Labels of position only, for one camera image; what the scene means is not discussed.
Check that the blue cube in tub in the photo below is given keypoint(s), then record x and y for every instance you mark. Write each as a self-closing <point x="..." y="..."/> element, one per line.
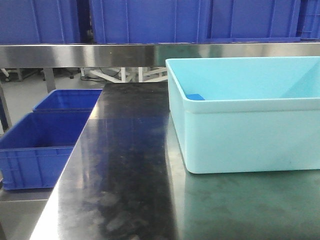
<point x="194" y="97"/>

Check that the steel shelf leg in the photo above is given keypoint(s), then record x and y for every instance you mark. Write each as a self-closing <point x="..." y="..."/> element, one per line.
<point x="49" y="79"/>

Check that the light blue plastic tub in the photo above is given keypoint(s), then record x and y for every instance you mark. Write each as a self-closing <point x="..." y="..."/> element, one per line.
<point x="259" y="114"/>

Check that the far blue floor crate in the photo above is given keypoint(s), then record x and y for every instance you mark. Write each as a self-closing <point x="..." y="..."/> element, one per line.
<point x="68" y="100"/>

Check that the blue floor crate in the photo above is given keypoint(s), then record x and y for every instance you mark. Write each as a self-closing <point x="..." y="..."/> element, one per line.
<point x="34" y="151"/>
<point x="68" y="100"/>

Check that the upper middle blue crate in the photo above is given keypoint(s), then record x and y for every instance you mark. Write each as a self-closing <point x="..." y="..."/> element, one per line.
<point x="194" y="21"/>

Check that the near blue floor crate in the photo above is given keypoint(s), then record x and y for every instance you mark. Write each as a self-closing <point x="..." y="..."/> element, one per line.
<point x="34" y="151"/>

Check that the upper left blue crate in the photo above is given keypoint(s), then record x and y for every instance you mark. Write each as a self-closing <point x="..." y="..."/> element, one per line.
<point x="39" y="22"/>

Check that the upper right blue crate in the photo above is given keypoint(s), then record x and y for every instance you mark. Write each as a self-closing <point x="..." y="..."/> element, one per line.
<point x="309" y="20"/>

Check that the white frame in background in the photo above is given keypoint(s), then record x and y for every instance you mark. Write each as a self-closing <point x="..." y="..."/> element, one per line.
<point x="124" y="74"/>

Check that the stainless steel shelf rail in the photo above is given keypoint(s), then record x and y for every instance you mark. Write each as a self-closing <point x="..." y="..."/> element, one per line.
<point x="140" y="55"/>

